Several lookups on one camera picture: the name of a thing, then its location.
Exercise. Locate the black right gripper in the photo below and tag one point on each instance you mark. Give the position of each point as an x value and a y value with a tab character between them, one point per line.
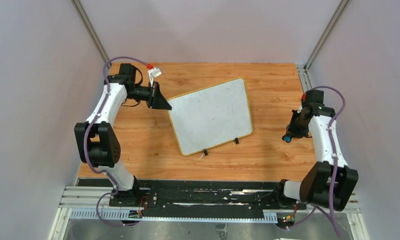
293	129

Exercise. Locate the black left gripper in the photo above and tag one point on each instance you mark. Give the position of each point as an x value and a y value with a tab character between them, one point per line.
154	97

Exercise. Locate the blue whiteboard eraser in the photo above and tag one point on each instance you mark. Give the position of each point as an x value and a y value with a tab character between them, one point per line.
287	138

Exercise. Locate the yellow-framed whiteboard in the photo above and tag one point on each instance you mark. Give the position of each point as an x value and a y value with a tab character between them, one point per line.
211	116

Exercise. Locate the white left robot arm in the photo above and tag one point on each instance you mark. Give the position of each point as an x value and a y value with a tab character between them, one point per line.
97	143

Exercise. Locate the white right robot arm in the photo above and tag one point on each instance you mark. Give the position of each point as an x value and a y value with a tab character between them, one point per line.
330	182

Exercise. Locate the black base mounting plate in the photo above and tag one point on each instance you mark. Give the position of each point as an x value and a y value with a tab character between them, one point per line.
205	200

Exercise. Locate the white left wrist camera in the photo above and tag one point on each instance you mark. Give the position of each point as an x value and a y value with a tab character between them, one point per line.
152	74

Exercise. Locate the aluminium frame rails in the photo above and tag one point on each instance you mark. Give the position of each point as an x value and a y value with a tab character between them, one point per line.
79	218

